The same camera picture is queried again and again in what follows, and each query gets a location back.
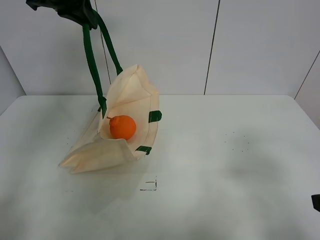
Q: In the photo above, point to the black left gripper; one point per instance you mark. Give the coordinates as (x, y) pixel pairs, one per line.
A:
(78, 11)

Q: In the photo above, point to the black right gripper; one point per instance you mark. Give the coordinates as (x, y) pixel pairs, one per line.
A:
(316, 202)

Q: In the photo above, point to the white linen bag green handles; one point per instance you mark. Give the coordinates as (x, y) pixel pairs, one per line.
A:
(131, 94)

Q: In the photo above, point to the orange with stem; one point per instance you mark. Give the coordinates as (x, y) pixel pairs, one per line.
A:
(122, 127)

